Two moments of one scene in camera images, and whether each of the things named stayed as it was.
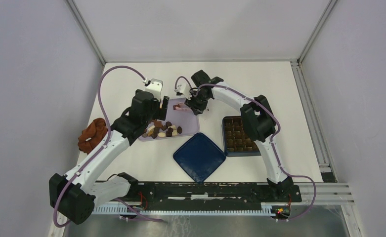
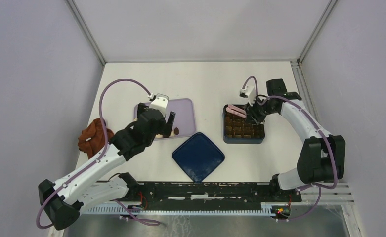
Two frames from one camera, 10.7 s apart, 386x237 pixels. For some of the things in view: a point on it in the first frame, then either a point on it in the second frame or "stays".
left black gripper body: [157, 112] → [165, 128]
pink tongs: [183, 106] → [236, 111]
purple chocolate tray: [188, 121] stays
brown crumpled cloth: [90, 137] stays
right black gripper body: [197, 102] → [258, 112]
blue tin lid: [199, 157] stays
